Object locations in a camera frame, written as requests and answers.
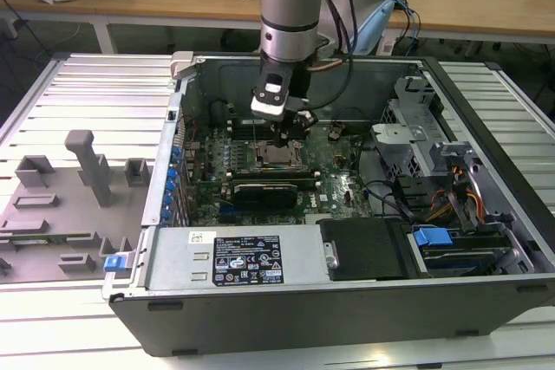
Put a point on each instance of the black plastic shroud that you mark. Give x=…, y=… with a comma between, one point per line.
x=364, y=248

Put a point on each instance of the grey power supply unit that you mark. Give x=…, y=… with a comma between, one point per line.
x=173, y=257

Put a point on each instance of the black hard disk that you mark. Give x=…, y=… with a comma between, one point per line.
x=459, y=262

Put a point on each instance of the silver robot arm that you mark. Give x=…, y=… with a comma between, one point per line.
x=290, y=10

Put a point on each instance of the silver CPU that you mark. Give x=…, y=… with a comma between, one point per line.
x=279, y=157

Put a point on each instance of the blue case latch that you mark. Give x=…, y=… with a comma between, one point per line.
x=113, y=264

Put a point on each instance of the blue disk carrier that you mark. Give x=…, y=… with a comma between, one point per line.
x=429, y=242

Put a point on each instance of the blue card retention clip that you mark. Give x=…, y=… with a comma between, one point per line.
x=165, y=214
x=172, y=174
x=170, y=187
x=175, y=153
x=167, y=201

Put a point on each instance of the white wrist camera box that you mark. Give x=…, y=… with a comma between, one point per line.
x=269, y=108

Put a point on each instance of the grey parts rack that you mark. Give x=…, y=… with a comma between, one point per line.
x=65, y=214

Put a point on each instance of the green motherboard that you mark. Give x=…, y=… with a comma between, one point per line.
x=334, y=196

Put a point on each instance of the black graphics card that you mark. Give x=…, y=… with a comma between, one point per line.
x=264, y=194

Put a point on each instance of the silver metal drive cage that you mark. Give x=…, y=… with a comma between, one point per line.
x=403, y=144

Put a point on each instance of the CPU socket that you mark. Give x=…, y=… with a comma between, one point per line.
x=303, y=165

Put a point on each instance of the green RAM stick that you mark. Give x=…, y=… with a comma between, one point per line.
x=43, y=240

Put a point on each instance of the black open PC case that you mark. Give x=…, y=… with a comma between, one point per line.
x=303, y=322

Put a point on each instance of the pale blue teach pendant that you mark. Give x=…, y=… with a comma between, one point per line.
x=377, y=27

